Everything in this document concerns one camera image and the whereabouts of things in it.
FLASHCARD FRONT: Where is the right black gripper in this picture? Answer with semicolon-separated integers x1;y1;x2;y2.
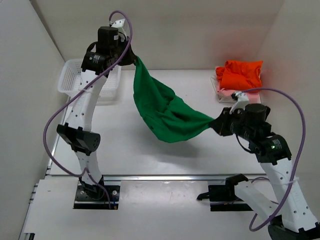
208;107;253;141

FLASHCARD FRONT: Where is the green t shirt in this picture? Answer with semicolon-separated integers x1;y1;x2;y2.
133;57;214;143

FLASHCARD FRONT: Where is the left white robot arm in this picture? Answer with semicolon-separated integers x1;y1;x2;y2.
57;26;136;201

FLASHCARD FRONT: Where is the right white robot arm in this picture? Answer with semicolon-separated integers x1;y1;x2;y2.
197;103;320;240

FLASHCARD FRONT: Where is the orange folded t shirt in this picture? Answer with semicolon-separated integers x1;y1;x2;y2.
215;60;263;91

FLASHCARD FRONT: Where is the white plastic basket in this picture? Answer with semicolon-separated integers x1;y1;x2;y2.
57;58;122;102

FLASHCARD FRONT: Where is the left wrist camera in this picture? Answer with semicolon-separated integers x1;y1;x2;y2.
111;18;126;34

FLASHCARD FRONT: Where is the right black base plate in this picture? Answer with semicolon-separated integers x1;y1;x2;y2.
208;185;253;212

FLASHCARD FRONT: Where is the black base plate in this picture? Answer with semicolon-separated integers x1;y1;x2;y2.
208;185;253;212
73;183;121;210

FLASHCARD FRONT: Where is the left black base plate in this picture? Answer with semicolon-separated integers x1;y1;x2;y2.
73;183;121;210

